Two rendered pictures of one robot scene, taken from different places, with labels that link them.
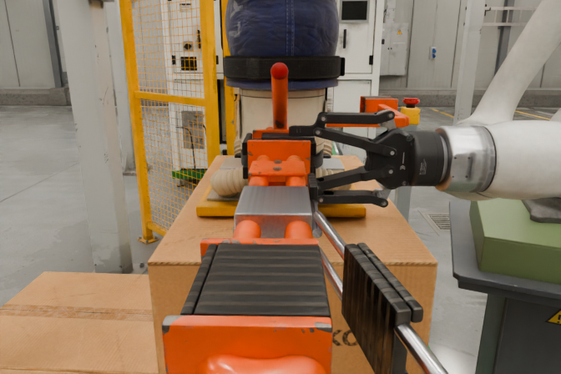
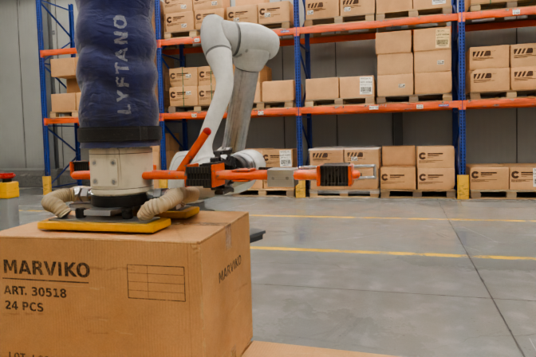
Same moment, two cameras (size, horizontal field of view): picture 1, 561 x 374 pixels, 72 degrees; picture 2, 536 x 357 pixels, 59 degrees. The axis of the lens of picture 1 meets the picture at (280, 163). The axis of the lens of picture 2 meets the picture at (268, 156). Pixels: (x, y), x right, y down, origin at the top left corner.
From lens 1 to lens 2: 118 cm
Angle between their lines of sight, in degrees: 76
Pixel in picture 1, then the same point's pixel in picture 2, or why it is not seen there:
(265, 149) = (216, 168)
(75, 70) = not seen: outside the picture
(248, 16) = (135, 101)
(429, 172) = not seen: hidden behind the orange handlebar
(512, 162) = (258, 163)
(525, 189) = not seen: hidden behind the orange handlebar
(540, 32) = (218, 116)
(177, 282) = (207, 250)
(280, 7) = (151, 98)
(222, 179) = (169, 199)
